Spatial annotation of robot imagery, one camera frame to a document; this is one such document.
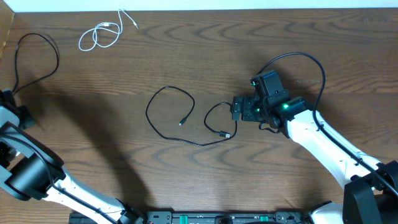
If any black usb cable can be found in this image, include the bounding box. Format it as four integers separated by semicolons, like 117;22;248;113
11;32;60;96
145;85;239;147

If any white usb cable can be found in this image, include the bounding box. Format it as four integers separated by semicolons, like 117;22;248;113
78;8;140;52

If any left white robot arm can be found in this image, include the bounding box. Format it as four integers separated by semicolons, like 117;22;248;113
1;90;147;223

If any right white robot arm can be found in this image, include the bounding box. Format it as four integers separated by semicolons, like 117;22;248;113
231;70;397;223

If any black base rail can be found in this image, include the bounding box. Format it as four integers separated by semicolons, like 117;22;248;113
68;210;346;224

